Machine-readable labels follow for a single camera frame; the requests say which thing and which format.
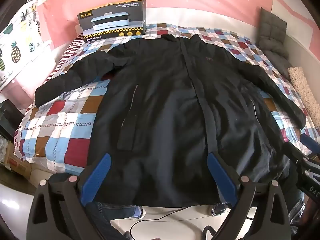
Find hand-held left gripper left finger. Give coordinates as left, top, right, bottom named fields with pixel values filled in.
left=27, top=153, right=112, bottom=240

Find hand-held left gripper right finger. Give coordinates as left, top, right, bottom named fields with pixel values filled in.
left=207, top=152, right=293, bottom=240

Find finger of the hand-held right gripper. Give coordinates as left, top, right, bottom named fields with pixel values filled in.
left=282, top=133, right=320, bottom=167

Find black jacket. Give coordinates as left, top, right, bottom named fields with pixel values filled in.
left=34, top=34, right=307, bottom=208

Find person's right shoe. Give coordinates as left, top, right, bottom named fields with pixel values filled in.
left=211, top=203, right=230, bottom=217

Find person's shoe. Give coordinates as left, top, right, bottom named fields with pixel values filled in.
left=132, top=205, right=147, bottom=220
left=211, top=203, right=230, bottom=217

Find person's legs in jeans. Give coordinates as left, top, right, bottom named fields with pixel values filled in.
left=84, top=201, right=140, bottom=240

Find person's left shoe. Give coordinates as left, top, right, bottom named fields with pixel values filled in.
left=132, top=205, right=147, bottom=220

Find checkered bed sheet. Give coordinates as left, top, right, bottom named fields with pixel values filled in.
left=14, top=22, right=320, bottom=178

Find beige textured rolled mat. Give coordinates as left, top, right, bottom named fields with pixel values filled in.
left=287, top=66, right=320, bottom=128

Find brown cardboard box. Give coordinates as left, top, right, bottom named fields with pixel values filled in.
left=4, top=140, right=34, bottom=179

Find grey quilted cushion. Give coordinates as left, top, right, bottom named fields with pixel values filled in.
left=257, top=7, right=293, bottom=77

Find red white striped pillow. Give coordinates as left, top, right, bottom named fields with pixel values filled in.
left=44, top=34, right=87, bottom=85

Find black appliance cardboard box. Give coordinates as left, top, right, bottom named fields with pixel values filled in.
left=77, top=0, right=147, bottom=40

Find pineapple print cloth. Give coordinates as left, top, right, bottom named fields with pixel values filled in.
left=0, top=0, right=50, bottom=90

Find black floor cable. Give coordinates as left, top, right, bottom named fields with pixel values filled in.
left=129, top=204, right=211, bottom=240

